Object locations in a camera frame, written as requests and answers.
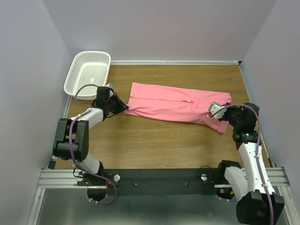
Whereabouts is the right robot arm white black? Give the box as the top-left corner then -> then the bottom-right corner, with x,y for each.
209,103 -> 285,225

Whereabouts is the pink t shirt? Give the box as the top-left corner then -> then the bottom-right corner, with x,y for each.
124,82 -> 232,134

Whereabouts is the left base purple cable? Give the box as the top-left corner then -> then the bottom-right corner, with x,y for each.
88,180 -> 119,205

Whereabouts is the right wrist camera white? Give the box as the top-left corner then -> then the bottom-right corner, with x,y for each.
207,102 -> 227,119

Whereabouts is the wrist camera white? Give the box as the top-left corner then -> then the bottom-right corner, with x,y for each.
207,102 -> 227,119
105,83 -> 113,89

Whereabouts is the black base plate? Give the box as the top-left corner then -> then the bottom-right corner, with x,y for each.
75,166 -> 229,196

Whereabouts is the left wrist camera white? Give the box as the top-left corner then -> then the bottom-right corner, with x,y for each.
105,83 -> 113,89

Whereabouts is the white plastic laundry basket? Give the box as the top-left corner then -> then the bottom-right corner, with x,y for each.
64,51 -> 111,100

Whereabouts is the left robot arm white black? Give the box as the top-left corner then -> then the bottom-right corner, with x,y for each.
52,84 -> 128,185

